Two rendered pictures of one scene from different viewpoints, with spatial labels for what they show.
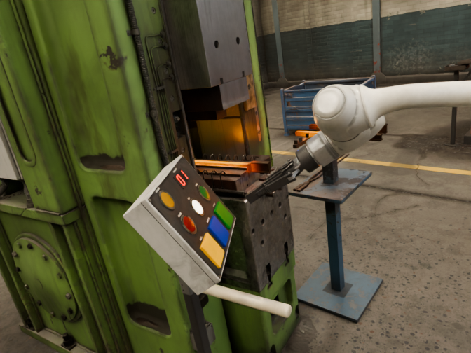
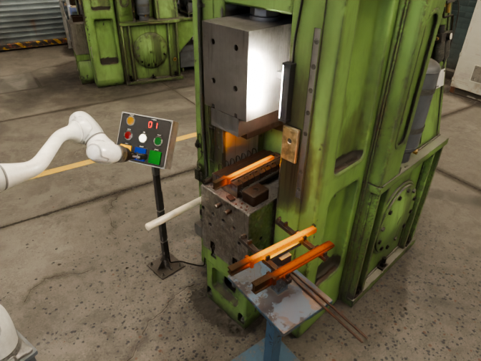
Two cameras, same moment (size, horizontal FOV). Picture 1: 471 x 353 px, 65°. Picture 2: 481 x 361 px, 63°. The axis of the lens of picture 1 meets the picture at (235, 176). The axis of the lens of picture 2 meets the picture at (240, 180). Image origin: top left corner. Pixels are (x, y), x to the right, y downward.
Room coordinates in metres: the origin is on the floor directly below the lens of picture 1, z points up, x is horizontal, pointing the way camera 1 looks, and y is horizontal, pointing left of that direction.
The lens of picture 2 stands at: (1.86, -1.78, 2.10)
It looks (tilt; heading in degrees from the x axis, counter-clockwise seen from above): 32 degrees down; 100
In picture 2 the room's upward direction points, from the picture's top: 1 degrees clockwise
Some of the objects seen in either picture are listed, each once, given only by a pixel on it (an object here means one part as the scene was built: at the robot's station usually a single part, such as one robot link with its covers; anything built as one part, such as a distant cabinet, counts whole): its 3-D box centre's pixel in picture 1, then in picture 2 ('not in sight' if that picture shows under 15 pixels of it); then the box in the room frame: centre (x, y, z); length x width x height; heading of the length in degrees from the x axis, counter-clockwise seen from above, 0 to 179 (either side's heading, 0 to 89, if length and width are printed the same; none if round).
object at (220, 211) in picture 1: (223, 216); (154, 157); (1.04, 0.06, 1.01); 0.07 x 0.05 x 0.07; 170
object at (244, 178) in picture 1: (208, 174); (251, 170); (1.59, 0.12, 0.96); 0.42 x 0.20 x 0.09; 55
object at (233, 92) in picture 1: (193, 95); (253, 111); (1.59, 0.12, 1.32); 0.42 x 0.20 x 0.10; 55
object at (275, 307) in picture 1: (235, 296); (176, 212); (1.14, 0.07, 0.62); 0.44 x 0.05 x 0.05; 55
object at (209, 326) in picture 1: (202, 335); (202, 228); (1.25, 0.25, 0.36); 0.09 x 0.07 x 0.12; 145
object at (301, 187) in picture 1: (324, 170); (312, 293); (1.99, -0.51, 0.73); 0.60 x 0.04 x 0.01; 136
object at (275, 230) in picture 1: (223, 219); (258, 210); (1.65, 0.10, 0.69); 0.56 x 0.38 x 0.45; 55
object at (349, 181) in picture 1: (331, 183); (278, 289); (1.83, -0.50, 0.71); 0.40 x 0.30 x 0.02; 138
